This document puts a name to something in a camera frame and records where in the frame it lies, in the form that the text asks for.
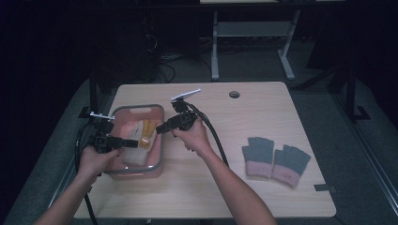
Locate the cream fuzzy sock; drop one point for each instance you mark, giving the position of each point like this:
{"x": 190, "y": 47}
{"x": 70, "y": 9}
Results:
{"x": 135, "y": 157}

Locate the grey knit glove pink cuff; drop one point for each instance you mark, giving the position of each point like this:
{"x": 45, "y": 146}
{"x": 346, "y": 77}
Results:
{"x": 259, "y": 153}

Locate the black metal stand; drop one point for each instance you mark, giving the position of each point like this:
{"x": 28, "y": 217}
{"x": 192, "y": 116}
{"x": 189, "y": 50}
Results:
{"x": 351, "y": 93}
{"x": 93, "y": 90}

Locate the grey glove pink labelled cuff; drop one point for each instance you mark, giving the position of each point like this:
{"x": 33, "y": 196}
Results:
{"x": 292, "y": 162}

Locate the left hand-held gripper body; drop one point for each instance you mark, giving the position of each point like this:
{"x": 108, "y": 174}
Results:
{"x": 101, "y": 137}

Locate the person's left hand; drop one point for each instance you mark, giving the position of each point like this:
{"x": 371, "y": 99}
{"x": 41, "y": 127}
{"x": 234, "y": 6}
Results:
{"x": 95, "y": 161}

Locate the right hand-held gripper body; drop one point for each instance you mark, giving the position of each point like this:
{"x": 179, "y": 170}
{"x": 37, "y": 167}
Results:
{"x": 184, "y": 117}

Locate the black tape strip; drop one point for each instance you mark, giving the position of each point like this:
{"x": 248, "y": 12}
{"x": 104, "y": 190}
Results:
{"x": 324, "y": 187}

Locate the pink plastic bin grey rim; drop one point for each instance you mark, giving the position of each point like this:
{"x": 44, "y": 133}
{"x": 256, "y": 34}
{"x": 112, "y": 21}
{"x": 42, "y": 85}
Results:
{"x": 122, "y": 170}

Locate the white metal stand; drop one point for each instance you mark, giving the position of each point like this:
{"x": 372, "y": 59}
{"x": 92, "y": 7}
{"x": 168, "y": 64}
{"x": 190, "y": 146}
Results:
{"x": 250, "y": 28}

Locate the person's right hand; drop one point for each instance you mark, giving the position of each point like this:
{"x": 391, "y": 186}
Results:
{"x": 195, "y": 139}

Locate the orange food item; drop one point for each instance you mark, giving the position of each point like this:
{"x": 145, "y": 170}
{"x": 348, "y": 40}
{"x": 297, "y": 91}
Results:
{"x": 140, "y": 128}

